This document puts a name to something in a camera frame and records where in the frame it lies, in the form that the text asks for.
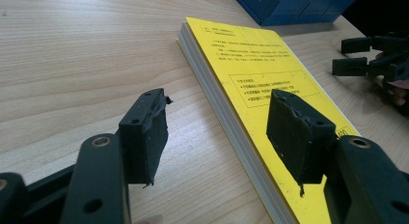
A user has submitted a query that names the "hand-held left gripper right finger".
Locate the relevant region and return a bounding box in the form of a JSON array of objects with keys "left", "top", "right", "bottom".
[{"left": 265, "top": 89, "right": 339, "bottom": 198}]

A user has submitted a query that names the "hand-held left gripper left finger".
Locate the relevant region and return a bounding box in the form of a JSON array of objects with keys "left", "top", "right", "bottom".
[{"left": 118, "top": 87, "right": 174, "bottom": 189}]

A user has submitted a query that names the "yellow book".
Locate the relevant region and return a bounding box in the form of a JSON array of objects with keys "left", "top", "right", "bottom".
[{"left": 176, "top": 16, "right": 361, "bottom": 224}]

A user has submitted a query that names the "blue file rack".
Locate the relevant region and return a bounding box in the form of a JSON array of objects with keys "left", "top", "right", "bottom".
[{"left": 228, "top": 0, "right": 365, "bottom": 27}]

